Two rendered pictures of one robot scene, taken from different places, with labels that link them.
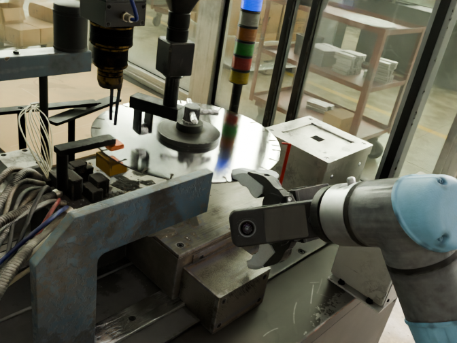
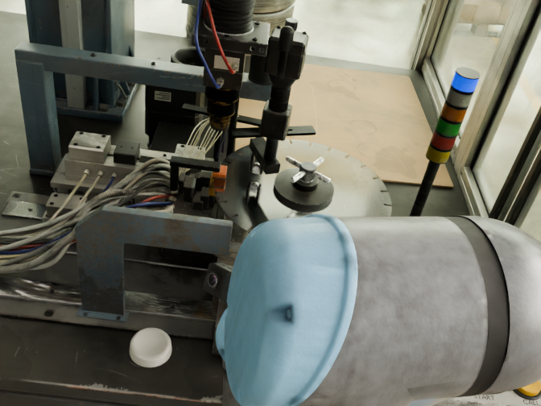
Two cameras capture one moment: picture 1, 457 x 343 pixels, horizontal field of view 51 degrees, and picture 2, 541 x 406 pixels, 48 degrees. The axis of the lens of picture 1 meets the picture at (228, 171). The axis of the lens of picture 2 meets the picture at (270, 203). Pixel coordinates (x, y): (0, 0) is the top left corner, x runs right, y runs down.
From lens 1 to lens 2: 0.63 m
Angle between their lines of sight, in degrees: 40
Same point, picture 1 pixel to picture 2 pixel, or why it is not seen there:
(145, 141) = (258, 180)
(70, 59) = (253, 88)
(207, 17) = (494, 71)
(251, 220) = (216, 275)
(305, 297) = not seen: hidden behind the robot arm
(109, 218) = (129, 221)
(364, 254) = not seen: hidden behind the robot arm
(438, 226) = (219, 340)
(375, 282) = not seen: outside the picture
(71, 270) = (100, 242)
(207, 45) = (484, 101)
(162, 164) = (241, 204)
